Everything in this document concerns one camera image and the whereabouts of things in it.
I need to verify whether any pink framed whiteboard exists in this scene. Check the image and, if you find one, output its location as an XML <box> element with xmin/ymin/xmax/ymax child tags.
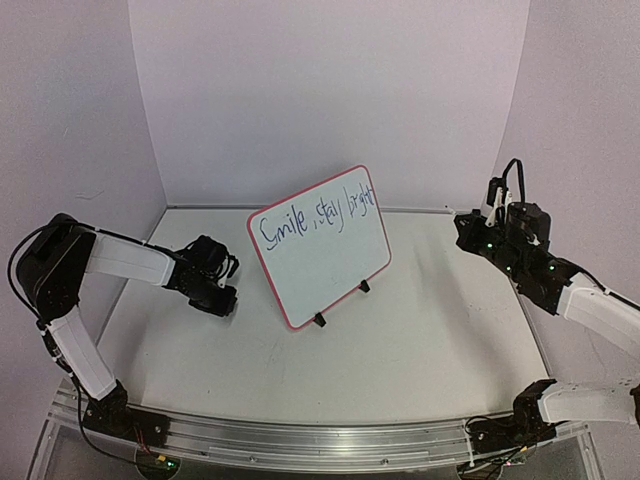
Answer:
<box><xmin>247</xmin><ymin>165</ymin><xmax>392</xmax><ymax>331</ymax></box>

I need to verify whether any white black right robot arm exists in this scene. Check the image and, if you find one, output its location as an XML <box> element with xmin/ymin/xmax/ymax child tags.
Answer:
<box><xmin>454</xmin><ymin>202</ymin><xmax>639</xmax><ymax>433</ymax></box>

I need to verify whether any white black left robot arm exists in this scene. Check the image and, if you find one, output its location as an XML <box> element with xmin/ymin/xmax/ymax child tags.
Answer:
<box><xmin>7</xmin><ymin>213</ymin><xmax>240</xmax><ymax>435</ymax></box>

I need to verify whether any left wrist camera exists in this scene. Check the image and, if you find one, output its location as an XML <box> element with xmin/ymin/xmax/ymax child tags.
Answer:
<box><xmin>217</xmin><ymin>254</ymin><xmax>239</xmax><ymax>289</ymax></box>

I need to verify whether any aluminium table edge rail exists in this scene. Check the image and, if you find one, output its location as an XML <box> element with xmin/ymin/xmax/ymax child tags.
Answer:
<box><xmin>165</xmin><ymin>204</ymin><xmax>471</xmax><ymax>215</ymax></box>

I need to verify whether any wire whiteboard stand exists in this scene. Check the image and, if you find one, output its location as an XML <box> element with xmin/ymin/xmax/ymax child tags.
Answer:
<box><xmin>312</xmin><ymin>279</ymin><xmax>371</xmax><ymax>328</ymax></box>

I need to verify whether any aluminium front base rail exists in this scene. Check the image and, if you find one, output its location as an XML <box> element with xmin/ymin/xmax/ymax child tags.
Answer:
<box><xmin>28</xmin><ymin>382</ymin><xmax>601</xmax><ymax>479</ymax></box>

